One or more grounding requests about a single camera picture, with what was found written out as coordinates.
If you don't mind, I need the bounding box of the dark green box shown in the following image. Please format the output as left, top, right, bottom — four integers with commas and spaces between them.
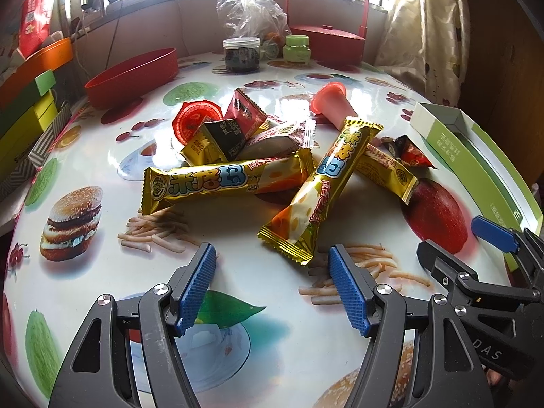
0, 69, 58, 137

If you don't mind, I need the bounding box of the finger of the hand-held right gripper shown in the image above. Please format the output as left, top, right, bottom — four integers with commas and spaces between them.
471, 216, 544, 283
416, 240, 536, 307

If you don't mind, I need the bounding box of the cream patterned curtain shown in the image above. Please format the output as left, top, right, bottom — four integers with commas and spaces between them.
374, 0, 468, 109

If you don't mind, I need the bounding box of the brown wooden cabinet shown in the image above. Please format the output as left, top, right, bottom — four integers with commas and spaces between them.
459, 0, 544, 188

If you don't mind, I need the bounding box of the small green jar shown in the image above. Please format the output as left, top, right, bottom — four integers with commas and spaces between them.
283, 34, 312, 61

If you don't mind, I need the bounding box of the long gold snack bar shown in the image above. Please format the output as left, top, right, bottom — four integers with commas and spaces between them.
142, 148, 315, 216
257, 116, 384, 266

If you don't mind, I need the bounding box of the clear plastic bag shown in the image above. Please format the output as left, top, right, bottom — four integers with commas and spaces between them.
216, 0, 292, 58

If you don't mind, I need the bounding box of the red lidded basket with handle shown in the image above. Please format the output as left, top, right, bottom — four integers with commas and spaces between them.
285, 0, 370, 69

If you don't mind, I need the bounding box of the pink jelly cup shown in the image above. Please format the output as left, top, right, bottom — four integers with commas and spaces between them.
309, 82, 363, 131
171, 99, 224, 147

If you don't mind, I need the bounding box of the yellow-green box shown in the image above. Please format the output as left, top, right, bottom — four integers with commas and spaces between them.
0, 90, 59, 164

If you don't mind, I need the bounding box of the glass jar with white lid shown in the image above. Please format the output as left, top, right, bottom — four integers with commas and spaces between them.
223, 37, 261, 73

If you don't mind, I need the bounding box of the red and black snack packet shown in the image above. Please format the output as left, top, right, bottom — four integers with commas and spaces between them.
182, 119, 248, 165

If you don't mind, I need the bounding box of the red and white snack packet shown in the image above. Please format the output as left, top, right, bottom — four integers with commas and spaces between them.
235, 120, 319, 163

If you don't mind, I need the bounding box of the green and white cardboard box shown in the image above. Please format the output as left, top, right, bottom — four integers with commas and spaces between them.
410, 102, 542, 273

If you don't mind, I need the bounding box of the red oval plastic bowl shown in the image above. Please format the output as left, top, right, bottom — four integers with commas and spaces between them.
84, 48, 179, 110

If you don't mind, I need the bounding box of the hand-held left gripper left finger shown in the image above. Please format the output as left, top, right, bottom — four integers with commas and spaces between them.
48, 242, 217, 408

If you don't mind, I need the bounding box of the gold snack packet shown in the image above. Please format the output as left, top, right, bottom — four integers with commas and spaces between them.
353, 140, 420, 205

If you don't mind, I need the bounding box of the printed vinyl tablecloth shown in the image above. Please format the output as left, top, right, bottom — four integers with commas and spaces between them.
2, 51, 536, 408

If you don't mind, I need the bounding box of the red printed bag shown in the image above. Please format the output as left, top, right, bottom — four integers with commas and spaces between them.
19, 0, 65, 59

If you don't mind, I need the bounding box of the dark red small snack packet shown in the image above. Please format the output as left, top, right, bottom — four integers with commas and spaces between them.
395, 134, 435, 167

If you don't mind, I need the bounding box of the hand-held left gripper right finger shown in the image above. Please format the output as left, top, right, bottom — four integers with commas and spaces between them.
328, 244, 489, 408

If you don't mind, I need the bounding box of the person's right hand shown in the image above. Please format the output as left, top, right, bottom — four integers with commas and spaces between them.
484, 368, 513, 387

